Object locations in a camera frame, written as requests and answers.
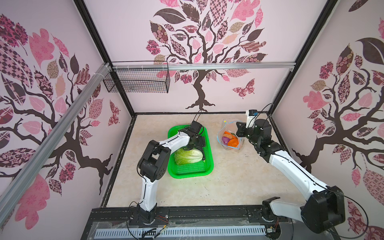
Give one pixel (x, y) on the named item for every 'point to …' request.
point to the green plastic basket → (200, 169)
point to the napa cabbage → (182, 156)
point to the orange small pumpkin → (233, 142)
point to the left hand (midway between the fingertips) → (199, 145)
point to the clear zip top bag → (227, 137)
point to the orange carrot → (227, 132)
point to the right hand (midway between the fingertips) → (238, 120)
